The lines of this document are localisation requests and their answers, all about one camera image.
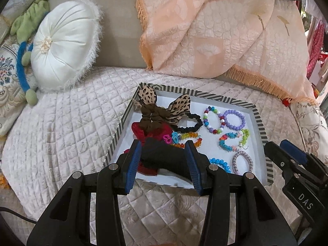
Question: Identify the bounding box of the blue green plush toy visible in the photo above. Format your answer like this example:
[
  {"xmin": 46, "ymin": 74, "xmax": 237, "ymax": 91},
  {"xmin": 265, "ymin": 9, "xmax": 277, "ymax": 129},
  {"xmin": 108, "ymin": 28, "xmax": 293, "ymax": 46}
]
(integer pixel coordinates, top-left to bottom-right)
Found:
[{"xmin": 10, "ymin": 0, "xmax": 50, "ymax": 106}]

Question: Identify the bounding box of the beige bolster pillow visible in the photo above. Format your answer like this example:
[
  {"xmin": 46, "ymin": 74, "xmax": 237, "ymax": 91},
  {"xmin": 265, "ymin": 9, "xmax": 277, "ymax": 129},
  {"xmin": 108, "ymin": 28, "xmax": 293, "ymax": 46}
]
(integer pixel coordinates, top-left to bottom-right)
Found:
[{"xmin": 1, "ymin": 0, "xmax": 35, "ymax": 42}]

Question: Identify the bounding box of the round white satin pillow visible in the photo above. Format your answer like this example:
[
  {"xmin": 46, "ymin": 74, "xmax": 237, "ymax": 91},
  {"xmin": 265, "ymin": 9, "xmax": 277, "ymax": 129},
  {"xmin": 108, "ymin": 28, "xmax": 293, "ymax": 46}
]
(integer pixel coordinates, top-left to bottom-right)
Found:
[{"xmin": 31, "ymin": 0, "xmax": 103, "ymax": 92}]

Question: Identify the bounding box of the peach fringed blanket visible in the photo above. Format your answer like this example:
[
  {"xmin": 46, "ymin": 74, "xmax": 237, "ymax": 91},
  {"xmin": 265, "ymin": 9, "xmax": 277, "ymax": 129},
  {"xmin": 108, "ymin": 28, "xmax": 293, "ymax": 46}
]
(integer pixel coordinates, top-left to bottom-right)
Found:
[{"xmin": 136, "ymin": 0, "xmax": 316, "ymax": 103}]

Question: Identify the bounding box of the purple bead bracelet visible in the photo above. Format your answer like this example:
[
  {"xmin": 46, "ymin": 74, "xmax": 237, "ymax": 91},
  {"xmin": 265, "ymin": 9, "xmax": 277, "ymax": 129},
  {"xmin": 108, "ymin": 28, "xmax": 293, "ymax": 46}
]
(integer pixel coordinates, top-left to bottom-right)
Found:
[{"xmin": 222, "ymin": 109, "xmax": 247, "ymax": 132}]

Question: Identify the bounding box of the leopard print bow scrunchie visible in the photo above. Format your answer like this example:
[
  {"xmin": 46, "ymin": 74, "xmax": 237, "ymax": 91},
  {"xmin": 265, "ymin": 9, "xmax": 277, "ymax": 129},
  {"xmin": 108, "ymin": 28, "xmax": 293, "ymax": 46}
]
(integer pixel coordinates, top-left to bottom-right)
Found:
[{"xmin": 131, "ymin": 85, "xmax": 191, "ymax": 137}]

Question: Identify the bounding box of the floral embroidered cushion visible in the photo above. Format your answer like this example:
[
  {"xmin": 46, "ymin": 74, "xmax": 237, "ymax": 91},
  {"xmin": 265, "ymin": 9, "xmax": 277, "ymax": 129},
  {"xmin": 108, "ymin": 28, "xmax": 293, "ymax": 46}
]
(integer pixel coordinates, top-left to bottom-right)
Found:
[{"xmin": 0, "ymin": 36, "xmax": 27, "ymax": 137}]

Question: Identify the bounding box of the striped tray box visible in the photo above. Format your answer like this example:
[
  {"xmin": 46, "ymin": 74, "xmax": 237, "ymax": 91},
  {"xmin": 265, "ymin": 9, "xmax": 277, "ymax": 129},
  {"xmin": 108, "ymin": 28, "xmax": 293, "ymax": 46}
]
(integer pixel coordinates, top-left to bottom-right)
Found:
[{"xmin": 105, "ymin": 83, "xmax": 273, "ymax": 186}]

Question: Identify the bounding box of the orange rainbow bead bracelet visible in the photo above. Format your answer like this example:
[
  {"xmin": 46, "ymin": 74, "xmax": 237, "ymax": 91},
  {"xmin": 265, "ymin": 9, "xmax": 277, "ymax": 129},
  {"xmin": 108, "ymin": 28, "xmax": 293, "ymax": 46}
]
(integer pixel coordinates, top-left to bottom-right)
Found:
[{"xmin": 163, "ymin": 131, "xmax": 203, "ymax": 149}]

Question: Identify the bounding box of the red velvet bow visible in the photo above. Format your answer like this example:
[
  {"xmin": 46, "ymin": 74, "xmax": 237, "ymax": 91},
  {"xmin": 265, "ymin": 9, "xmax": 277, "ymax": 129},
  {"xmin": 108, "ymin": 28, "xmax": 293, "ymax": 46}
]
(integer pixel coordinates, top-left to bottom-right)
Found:
[{"xmin": 124, "ymin": 122, "xmax": 175, "ymax": 177}]

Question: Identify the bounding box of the pink spiral hair tie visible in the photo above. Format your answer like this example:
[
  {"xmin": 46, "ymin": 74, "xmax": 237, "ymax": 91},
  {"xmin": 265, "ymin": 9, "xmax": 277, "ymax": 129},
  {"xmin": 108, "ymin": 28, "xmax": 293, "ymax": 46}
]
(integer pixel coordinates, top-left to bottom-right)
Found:
[{"xmin": 231, "ymin": 150, "xmax": 255, "ymax": 176}]

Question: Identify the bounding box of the small red object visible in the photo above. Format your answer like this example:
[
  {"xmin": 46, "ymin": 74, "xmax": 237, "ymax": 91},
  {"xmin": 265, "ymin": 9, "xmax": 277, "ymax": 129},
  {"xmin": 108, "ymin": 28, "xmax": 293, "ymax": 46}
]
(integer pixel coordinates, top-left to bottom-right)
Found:
[{"xmin": 282, "ymin": 98, "xmax": 292, "ymax": 107}]

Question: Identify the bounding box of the quilted beige bedspread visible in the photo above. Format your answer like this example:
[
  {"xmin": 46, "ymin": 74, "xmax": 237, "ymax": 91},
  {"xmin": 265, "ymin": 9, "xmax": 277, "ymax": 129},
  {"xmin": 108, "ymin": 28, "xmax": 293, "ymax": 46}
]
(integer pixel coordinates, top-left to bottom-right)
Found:
[{"xmin": 1, "ymin": 68, "xmax": 304, "ymax": 245}]

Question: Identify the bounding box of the black velvet bow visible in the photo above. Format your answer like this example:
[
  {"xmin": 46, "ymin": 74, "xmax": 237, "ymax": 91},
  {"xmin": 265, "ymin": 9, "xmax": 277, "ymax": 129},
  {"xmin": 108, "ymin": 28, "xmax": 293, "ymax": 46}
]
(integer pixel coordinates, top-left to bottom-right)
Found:
[{"xmin": 140, "ymin": 138, "xmax": 191, "ymax": 180}]

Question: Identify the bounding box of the multicolour round bead bracelet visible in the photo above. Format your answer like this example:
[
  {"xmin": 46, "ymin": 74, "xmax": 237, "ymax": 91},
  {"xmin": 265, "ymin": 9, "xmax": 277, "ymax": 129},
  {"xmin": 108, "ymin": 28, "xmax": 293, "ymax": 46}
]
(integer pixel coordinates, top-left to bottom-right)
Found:
[{"xmin": 202, "ymin": 105, "xmax": 226, "ymax": 134}]

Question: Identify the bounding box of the black scrunchie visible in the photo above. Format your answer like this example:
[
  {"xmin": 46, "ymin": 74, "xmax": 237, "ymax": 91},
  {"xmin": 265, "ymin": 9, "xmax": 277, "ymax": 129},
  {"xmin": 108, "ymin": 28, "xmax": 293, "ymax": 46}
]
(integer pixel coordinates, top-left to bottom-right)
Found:
[{"xmin": 171, "ymin": 113, "xmax": 204, "ymax": 134}]

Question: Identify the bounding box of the blue bead bracelet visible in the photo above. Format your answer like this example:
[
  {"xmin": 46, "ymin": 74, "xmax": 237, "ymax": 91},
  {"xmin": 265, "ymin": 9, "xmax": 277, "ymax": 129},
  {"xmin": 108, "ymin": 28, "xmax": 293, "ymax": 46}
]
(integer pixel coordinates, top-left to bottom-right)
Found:
[{"xmin": 209, "ymin": 158, "xmax": 232, "ymax": 174}]

